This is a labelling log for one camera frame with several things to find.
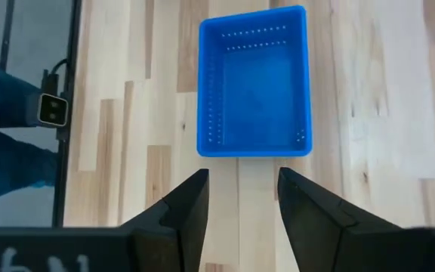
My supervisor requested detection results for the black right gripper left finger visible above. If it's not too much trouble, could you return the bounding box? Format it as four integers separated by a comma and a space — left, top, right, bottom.
119, 168, 210, 272

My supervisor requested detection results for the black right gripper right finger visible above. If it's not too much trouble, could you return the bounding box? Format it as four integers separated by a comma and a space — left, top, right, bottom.
276, 167, 407, 272

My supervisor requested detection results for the blue plastic basket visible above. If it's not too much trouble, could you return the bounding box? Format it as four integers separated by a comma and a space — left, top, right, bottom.
196, 5, 313, 158

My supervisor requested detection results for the black aluminium table frame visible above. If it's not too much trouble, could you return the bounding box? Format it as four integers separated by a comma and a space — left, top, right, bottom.
51, 0, 83, 228

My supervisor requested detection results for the silver table-level camera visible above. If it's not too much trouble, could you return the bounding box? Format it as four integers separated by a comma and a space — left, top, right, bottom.
35, 93, 69, 128

